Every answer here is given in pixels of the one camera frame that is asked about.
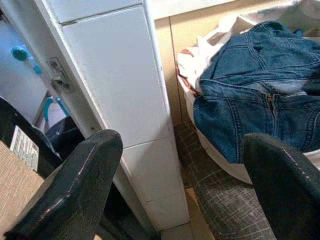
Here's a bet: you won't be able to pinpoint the white cloth with red print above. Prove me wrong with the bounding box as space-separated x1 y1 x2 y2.
176 0 320 94

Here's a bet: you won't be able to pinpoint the teal round wall hook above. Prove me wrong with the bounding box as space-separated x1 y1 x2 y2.
10 46 28 62

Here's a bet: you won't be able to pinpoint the blue denim jeans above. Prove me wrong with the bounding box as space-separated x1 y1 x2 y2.
192 20 320 165

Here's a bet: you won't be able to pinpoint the teal hanger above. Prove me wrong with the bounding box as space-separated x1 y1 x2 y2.
42 96 71 129

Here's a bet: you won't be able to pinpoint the dark grey checked floor mat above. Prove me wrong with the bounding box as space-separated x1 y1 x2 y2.
174 121 278 240

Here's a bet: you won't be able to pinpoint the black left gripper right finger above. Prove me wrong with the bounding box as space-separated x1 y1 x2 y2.
241 132 320 240

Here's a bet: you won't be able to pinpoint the white laundry basket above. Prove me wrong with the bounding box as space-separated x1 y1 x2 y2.
176 67 320 185

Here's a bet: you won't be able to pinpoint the metal door strike plate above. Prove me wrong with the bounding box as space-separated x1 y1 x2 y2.
46 57 71 92

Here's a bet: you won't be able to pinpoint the black bin with label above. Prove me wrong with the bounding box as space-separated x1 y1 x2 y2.
0 96 87 179

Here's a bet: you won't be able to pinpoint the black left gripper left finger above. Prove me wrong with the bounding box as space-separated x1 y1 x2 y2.
4 129 124 240

